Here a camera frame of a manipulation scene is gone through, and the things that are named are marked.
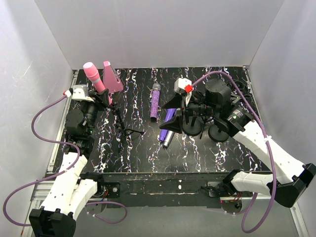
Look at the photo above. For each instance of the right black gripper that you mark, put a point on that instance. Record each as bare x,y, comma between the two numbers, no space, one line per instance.
184,113

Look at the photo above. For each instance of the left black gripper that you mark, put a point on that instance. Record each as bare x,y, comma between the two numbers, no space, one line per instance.
98,99

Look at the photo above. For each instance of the black tripod mic stand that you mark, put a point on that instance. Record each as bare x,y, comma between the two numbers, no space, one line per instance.
119,123

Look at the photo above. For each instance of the glitter purple microphone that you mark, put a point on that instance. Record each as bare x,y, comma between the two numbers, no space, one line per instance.
155,101

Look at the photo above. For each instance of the pink microphone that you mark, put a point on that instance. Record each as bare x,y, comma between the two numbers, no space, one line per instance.
93,75

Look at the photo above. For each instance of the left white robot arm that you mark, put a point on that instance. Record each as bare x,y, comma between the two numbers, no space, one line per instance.
68,195

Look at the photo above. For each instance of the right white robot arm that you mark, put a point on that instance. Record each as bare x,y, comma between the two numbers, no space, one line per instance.
219,103

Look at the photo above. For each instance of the black round-base stand left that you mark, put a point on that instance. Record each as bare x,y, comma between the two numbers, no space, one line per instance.
193,127

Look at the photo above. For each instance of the black round-base stand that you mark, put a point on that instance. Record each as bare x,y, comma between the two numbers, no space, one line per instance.
193,127
216,134

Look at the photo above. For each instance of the black round-base stand right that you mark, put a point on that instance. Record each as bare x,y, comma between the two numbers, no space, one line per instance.
216,134

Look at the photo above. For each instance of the pink metronome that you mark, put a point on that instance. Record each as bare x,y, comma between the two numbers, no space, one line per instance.
111,79

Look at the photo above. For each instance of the silver microphone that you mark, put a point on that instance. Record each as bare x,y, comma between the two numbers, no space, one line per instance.
168,139

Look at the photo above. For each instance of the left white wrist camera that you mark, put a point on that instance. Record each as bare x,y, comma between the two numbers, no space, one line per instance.
78,93

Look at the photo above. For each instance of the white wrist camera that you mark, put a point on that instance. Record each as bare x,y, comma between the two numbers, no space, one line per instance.
184,85
78,93

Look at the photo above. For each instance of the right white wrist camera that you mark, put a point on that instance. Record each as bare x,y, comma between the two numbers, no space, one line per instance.
184,85

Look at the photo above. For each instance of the black tripod stand with ring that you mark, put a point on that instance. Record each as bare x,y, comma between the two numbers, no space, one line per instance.
243,87

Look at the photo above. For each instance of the left aluminium rail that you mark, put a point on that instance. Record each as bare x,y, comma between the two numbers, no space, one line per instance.
35,202

